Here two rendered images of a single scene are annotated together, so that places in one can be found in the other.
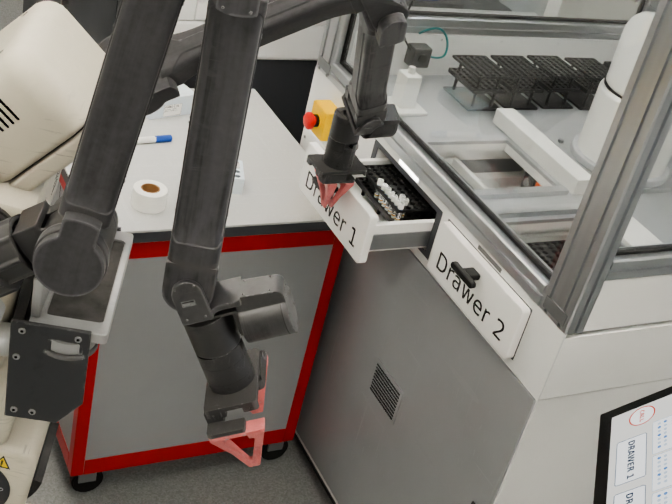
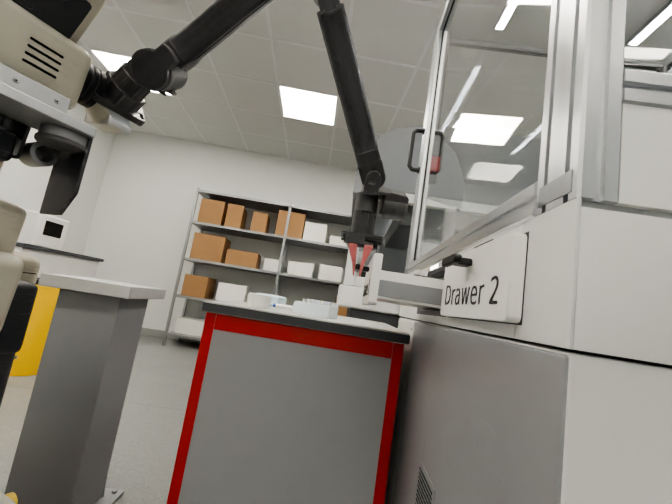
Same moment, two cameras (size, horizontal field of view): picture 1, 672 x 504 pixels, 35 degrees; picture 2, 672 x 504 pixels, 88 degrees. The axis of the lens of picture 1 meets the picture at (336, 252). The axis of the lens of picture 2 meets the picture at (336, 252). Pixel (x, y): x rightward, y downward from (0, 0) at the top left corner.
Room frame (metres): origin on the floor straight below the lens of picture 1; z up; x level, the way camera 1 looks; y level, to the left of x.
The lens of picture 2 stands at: (1.10, -0.41, 0.81)
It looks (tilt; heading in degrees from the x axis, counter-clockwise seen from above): 8 degrees up; 36
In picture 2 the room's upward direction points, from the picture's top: 9 degrees clockwise
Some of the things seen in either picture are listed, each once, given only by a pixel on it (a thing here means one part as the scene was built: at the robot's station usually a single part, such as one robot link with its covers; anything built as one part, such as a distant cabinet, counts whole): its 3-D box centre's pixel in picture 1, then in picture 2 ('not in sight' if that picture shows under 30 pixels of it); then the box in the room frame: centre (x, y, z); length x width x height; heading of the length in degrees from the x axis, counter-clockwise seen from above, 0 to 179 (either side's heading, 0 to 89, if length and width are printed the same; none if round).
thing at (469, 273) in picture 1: (468, 274); (458, 261); (1.67, -0.24, 0.91); 0.07 x 0.04 x 0.01; 33
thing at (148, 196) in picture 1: (149, 196); (258, 301); (1.85, 0.40, 0.78); 0.07 x 0.07 x 0.04
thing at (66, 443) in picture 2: not in sight; (83, 392); (1.67, 0.96, 0.38); 0.30 x 0.30 x 0.76; 39
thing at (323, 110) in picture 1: (324, 120); not in sight; (2.21, 0.10, 0.88); 0.07 x 0.05 x 0.07; 33
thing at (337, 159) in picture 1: (339, 154); (363, 228); (1.82, 0.04, 1.00); 0.10 x 0.07 x 0.07; 123
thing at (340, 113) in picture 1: (349, 125); (368, 204); (1.82, 0.04, 1.06); 0.07 x 0.06 x 0.07; 129
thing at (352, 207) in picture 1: (336, 200); (370, 282); (1.87, 0.03, 0.87); 0.29 x 0.02 x 0.11; 33
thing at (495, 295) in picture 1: (475, 287); (473, 283); (1.68, -0.27, 0.87); 0.29 x 0.02 x 0.11; 33
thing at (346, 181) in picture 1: (328, 185); (356, 256); (1.82, 0.05, 0.93); 0.07 x 0.07 x 0.09; 33
